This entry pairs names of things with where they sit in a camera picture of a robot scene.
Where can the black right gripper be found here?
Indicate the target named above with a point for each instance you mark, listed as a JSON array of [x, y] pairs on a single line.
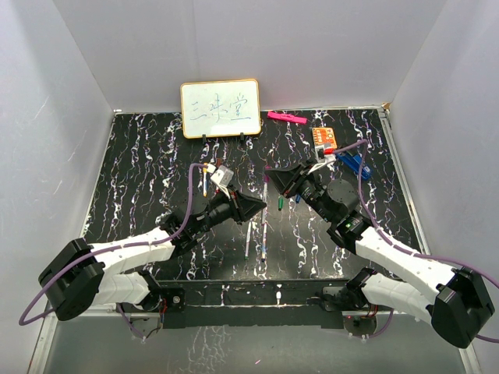
[[288, 180]]

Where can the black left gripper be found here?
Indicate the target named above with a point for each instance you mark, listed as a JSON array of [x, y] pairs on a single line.
[[242, 207]]

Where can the white pen green tip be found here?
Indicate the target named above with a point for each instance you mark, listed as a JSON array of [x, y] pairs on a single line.
[[248, 240]]

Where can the green pen cap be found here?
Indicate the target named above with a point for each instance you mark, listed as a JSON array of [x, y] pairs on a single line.
[[280, 202]]

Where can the white pen yellow tip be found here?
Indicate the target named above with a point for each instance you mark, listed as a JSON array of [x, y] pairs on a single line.
[[204, 184]]

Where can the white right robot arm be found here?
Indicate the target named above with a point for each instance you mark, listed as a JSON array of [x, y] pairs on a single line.
[[453, 300]]

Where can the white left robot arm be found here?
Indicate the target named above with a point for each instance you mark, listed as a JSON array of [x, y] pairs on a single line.
[[84, 275]]

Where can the white pen blue tip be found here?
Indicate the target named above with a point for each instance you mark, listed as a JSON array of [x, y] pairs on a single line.
[[264, 244]]

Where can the orange spiral notebook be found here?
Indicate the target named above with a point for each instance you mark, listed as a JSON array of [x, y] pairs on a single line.
[[324, 137]]

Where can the pink plastic clip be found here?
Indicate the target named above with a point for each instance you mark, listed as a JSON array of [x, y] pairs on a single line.
[[286, 117]]

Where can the blue stapler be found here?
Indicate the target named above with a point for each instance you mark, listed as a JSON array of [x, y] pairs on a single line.
[[354, 162]]

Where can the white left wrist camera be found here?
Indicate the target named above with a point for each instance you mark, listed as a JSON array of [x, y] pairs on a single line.
[[222, 177]]

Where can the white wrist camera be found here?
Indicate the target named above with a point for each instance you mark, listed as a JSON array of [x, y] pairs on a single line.
[[222, 177], [325, 154]]

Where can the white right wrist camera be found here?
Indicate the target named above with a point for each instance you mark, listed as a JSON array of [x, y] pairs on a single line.
[[325, 154]]

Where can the white board with yellow frame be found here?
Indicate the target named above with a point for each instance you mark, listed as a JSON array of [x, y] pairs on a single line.
[[220, 108]]

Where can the black front mounting rail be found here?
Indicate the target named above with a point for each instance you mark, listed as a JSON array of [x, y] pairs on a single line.
[[252, 303]]

